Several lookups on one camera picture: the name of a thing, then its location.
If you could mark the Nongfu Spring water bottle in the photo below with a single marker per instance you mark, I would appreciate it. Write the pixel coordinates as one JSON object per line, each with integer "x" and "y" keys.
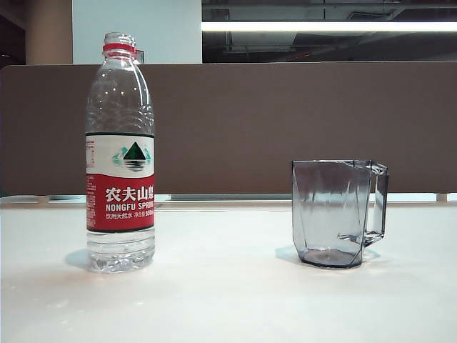
{"x": 118, "y": 200}

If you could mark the grey transparent plastic mug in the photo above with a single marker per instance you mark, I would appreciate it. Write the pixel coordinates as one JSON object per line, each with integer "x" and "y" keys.
{"x": 321, "y": 214}

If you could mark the brown desk divider panel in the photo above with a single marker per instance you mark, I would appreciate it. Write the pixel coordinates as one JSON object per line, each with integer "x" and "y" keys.
{"x": 250, "y": 125}

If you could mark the white ceiling light strip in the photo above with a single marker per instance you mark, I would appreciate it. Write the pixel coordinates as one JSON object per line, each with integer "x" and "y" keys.
{"x": 321, "y": 26}

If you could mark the beige building pillar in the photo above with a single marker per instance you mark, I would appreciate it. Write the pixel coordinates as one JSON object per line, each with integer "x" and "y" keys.
{"x": 50, "y": 32}

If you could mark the grey wall switch plate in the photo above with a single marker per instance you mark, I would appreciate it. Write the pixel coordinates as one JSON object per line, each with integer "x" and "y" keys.
{"x": 141, "y": 56}

